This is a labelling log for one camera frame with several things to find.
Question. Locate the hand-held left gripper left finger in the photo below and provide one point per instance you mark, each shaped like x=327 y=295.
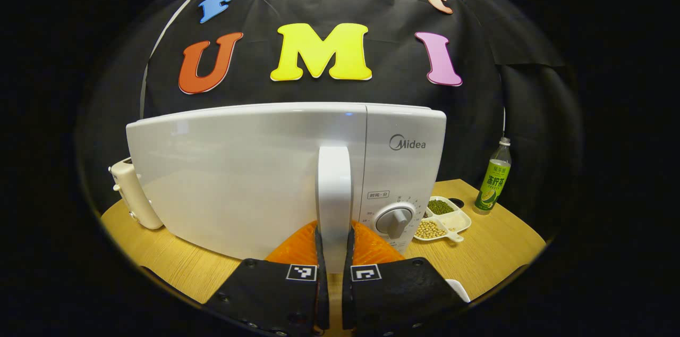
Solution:
x=322 y=300

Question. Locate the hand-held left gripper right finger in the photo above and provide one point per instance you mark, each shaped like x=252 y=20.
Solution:
x=348 y=300

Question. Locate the white microwave oven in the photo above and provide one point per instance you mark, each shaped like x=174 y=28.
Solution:
x=239 y=177

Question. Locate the heap of soybeans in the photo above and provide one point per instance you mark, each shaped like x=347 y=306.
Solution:
x=429 y=229

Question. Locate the white divided tray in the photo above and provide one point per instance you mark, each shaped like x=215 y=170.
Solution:
x=454 y=237

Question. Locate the heap of green beans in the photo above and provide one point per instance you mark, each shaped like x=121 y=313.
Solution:
x=440 y=207

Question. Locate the heap of white rice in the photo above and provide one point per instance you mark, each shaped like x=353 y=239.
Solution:
x=456 y=221

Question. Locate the black table grommet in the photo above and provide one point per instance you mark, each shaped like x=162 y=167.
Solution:
x=457 y=202

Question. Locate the green label drink bottle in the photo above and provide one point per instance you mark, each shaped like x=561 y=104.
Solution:
x=494 y=183

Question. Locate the white toaster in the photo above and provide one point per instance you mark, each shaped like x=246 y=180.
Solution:
x=135 y=196

